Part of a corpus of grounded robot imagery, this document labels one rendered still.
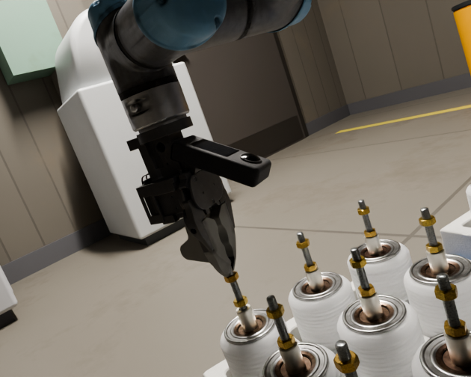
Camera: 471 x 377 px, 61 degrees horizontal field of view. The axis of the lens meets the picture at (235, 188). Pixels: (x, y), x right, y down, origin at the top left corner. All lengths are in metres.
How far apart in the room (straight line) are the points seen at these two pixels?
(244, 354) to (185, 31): 0.39
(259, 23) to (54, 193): 2.38
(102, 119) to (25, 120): 0.80
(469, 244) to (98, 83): 1.77
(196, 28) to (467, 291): 0.43
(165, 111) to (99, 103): 1.62
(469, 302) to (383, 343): 0.13
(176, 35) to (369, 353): 0.39
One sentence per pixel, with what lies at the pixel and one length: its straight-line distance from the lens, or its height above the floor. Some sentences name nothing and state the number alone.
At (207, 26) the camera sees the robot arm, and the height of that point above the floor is 0.61.
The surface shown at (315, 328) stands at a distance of 0.60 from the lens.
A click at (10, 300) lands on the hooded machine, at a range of 1.95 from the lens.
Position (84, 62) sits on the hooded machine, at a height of 0.97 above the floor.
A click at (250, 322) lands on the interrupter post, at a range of 0.57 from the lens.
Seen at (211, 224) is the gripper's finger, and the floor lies 0.41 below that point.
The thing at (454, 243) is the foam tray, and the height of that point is 0.16.
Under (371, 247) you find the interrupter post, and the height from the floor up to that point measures 0.27.
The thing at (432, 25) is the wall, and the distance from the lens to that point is 4.06.
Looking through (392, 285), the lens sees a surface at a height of 0.21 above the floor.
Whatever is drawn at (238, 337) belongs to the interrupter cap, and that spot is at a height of 0.25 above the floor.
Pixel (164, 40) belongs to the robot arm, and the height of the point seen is 0.62.
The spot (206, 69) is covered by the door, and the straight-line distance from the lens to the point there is 3.33.
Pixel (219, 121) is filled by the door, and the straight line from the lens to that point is 3.28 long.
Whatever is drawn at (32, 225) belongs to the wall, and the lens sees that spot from 2.72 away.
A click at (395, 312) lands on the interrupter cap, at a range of 0.52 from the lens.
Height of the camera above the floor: 0.54
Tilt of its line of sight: 12 degrees down
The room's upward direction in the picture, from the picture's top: 20 degrees counter-clockwise
